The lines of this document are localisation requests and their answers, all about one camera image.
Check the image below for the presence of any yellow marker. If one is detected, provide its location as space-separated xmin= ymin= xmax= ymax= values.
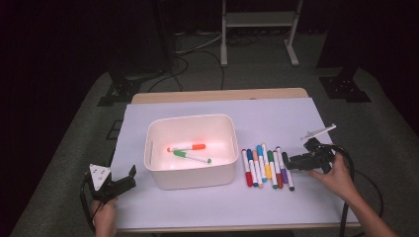
xmin=261 ymin=142 xmax=273 ymax=181

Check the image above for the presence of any white plastic bin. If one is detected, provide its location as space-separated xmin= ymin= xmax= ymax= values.
xmin=143 ymin=114 xmax=240 ymax=191

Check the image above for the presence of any right hand-held gripper cable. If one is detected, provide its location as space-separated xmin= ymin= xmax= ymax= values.
xmin=327 ymin=143 xmax=385 ymax=237

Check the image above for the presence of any peach marker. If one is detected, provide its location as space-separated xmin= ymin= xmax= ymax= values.
xmin=252 ymin=149 xmax=264 ymax=190

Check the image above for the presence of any light purple table mat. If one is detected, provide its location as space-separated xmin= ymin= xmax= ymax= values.
xmin=110 ymin=97 xmax=361 ymax=230

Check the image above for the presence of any orange marker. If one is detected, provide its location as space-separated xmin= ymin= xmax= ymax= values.
xmin=166 ymin=143 xmax=208 ymax=153

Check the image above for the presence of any left hand-held gripper cable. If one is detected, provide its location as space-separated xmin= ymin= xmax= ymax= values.
xmin=78 ymin=176 xmax=98 ymax=231

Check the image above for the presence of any black floor cable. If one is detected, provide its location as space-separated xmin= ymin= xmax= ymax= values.
xmin=147 ymin=48 xmax=226 ymax=93

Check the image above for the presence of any white floor cable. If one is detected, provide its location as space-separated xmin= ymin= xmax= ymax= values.
xmin=174 ymin=31 xmax=225 ymax=55

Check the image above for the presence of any purple marker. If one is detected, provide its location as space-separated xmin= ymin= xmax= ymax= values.
xmin=275 ymin=145 xmax=290 ymax=185

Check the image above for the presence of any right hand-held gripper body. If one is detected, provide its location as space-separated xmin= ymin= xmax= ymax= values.
xmin=297 ymin=123 xmax=338 ymax=176

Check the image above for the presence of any black marker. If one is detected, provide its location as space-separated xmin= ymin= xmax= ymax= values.
xmin=282 ymin=151 xmax=295 ymax=193

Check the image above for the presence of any white metal stand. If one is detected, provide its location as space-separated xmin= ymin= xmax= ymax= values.
xmin=219 ymin=0 xmax=304 ymax=68

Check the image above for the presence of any wooden table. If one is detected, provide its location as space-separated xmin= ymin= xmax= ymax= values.
xmin=115 ymin=87 xmax=362 ymax=233

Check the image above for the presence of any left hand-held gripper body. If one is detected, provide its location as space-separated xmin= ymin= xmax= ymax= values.
xmin=82 ymin=163 xmax=127 ymax=203

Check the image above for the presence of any light blue marker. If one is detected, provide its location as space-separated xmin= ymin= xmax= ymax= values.
xmin=256 ymin=144 xmax=268 ymax=184

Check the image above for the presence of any hand-held gripper cable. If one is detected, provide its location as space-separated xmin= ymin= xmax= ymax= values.
xmin=327 ymin=143 xmax=385 ymax=237
xmin=78 ymin=176 xmax=98 ymax=231

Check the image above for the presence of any light green marker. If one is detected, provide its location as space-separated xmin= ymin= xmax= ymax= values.
xmin=172 ymin=149 xmax=212 ymax=165

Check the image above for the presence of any dark floor hatch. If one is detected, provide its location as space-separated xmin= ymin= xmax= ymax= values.
xmin=106 ymin=119 xmax=124 ymax=141

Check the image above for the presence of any black stand base plate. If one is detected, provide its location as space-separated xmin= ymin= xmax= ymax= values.
xmin=318 ymin=65 xmax=373 ymax=104

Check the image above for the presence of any person's right hand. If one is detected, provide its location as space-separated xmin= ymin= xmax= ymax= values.
xmin=307 ymin=152 xmax=362 ymax=205

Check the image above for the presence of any brown marker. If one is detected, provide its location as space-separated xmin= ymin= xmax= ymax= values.
xmin=272 ymin=150 xmax=285 ymax=190

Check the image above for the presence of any red marker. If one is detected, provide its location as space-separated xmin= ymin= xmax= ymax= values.
xmin=241 ymin=148 xmax=254 ymax=188

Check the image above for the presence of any person's left hand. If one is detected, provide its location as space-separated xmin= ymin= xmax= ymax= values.
xmin=90 ymin=197 xmax=119 ymax=237

